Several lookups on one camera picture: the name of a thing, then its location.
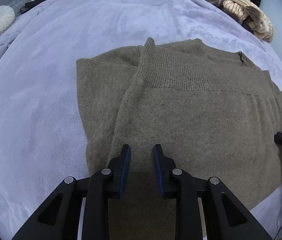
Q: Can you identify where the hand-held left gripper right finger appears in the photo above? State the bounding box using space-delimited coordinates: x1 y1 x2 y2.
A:
153 144 272 240

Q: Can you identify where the lavender plush blanket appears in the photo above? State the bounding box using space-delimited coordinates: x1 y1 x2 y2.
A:
0 0 282 240

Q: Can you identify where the pile of striped clothes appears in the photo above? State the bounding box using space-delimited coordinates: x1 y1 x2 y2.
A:
168 0 274 43

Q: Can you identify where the black strap object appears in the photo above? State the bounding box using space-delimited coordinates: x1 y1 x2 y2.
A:
20 0 48 14

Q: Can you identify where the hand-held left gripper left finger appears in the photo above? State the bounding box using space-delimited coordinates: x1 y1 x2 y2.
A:
12 144 131 240

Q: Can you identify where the olive brown knit sweater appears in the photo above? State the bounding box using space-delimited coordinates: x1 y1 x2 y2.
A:
76 37 282 240

